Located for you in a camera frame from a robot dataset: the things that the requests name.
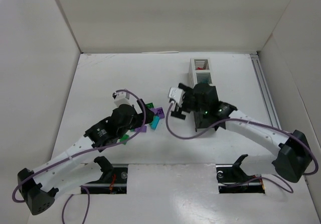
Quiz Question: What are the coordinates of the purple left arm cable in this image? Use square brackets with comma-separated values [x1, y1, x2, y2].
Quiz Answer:
[12, 89, 147, 224]

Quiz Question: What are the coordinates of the purple square lego brick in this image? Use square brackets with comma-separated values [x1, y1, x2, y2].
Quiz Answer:
[155, 107, 165, 119]

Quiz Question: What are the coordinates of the black double-bin container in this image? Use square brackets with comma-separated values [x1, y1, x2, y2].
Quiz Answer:
[194, 98, 222, 131]

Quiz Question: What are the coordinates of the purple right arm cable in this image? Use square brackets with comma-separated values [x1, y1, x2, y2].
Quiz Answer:
[165, 102, 316, 194]

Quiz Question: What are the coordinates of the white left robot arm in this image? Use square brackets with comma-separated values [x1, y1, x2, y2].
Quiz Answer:
[18, 103, 155, 215]

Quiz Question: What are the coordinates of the white double-bin container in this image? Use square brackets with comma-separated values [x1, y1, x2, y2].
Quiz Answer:
[188, 58, 213, 88]

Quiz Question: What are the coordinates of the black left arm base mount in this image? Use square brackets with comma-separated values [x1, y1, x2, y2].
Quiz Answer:
[84, 156, 128, 194]

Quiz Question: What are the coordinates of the purple rounded lego brick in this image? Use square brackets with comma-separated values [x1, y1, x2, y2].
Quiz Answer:
[134, 125, 147, 133]

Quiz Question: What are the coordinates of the purple oval lego piece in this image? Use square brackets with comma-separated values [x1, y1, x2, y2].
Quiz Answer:
[150, 108, 157, 114]

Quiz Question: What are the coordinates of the teal long lego brick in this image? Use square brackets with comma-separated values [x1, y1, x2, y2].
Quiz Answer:
[149, 116, 160, 130]

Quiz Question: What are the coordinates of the green sloped lego brick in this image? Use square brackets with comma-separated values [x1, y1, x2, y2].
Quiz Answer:
[119, 134, 130, 145]

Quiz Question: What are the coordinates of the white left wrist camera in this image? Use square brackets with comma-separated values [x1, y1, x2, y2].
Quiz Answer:
[112, 89, 131, 107]

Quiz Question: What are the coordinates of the dark green studded lego brick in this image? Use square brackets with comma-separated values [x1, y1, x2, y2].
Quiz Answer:
[146, 102, 154, 108]

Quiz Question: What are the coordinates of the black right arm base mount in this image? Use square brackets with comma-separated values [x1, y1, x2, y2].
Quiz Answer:
[216, 154, 265, 194]

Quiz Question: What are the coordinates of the aluminium rail at table edge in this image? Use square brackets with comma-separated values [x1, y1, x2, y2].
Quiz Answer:
[250, 54, 280, 128]

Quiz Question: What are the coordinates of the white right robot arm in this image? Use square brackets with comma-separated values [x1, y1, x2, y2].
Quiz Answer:
[166, 83, 316, 183]

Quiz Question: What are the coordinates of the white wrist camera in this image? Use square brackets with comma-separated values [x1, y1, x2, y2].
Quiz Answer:
[168, 87, 185, 107]
[112, 89, 131, 107]

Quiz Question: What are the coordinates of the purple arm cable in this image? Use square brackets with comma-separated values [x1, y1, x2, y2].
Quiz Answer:
[165, 102, 316, 194]
[12, 89, 147, 224]

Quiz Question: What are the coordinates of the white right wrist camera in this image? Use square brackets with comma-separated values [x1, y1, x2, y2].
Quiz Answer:
[168, 87, 185, 107]

